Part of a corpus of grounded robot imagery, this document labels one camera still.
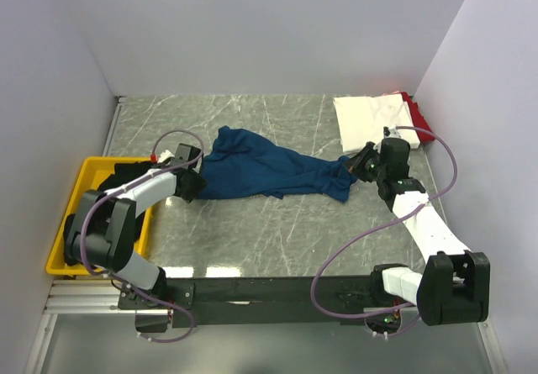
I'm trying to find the blue t-shirt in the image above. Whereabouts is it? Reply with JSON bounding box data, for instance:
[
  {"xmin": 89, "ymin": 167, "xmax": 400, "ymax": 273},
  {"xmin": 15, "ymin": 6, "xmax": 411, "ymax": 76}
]
[{"xmin": 198, "ymin": 126, "xmax": 357, "ymax": 203}]

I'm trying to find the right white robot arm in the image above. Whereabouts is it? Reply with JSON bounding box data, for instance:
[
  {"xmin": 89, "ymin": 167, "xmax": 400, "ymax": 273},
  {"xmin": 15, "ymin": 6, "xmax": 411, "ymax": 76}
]
[{"xmin": 346, "ymin": 138, "xmax": 490, "ymax": 326}]

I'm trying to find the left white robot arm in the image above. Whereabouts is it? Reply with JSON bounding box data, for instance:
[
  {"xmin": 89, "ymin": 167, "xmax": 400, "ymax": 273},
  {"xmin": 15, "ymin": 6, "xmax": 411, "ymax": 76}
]
[{"xmin": 63, "ymin": 143, "xmax": 208, "ymax": 308}]

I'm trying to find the folded white t-shirt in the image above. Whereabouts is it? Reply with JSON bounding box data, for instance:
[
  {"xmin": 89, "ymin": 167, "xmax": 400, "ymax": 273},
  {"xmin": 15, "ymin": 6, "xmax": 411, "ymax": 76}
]
[{"xmin": 333, "ymin": 93, "xmax": 414, "ymax": 154}]

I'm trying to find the folded red t-shirt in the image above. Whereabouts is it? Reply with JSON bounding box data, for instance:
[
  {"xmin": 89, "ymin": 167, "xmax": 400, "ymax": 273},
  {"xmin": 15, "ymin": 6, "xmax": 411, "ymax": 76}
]
[{"xmin": 399, "ymin": 92, "xmax": 435, "ymax": 145}]

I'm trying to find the black t-shirt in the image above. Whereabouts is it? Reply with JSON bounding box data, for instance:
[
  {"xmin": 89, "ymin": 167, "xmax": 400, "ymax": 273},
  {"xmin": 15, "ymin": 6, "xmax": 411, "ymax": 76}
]
[{"xmin": 62, "ymin": 158, "xmax": 153, "ymax": 266}]

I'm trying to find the yellow plastic tray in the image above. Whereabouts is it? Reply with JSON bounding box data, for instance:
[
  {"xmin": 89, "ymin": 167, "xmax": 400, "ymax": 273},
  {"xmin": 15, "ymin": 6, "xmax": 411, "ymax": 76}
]
[{"xmin": 45, "ymin": 156, "xmax": 150, "ymax": 277}]

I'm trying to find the black base bar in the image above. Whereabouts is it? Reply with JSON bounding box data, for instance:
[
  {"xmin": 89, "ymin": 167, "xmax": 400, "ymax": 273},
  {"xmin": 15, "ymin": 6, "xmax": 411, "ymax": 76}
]
[{"xmin": 118, "ymin": 276, "xmax": 404, "ymax": 334}]

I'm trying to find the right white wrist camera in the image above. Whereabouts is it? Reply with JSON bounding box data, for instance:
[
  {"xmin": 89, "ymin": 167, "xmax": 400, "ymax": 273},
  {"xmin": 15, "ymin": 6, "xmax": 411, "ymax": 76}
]
[{"xmin": 383, "ymin": 126, "xmax": 401, "ymax": 139}]

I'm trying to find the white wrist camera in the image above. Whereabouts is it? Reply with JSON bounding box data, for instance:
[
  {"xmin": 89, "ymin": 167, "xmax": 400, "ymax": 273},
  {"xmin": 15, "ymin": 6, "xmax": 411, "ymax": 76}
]
[
  {"xmin": 383, "ymin": 126, "xmax": 401, "ymax": 139},
  {"xmin": 150, "ymin": 150, "xmax": 174, "ymax": 163}
]

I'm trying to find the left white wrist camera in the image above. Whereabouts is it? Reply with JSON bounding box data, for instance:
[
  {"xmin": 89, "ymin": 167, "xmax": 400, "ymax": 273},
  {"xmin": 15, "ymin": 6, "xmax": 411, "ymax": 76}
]
[{"xmin": 150, "ymin": 150, "xmax": 174, "ymax": 163}]

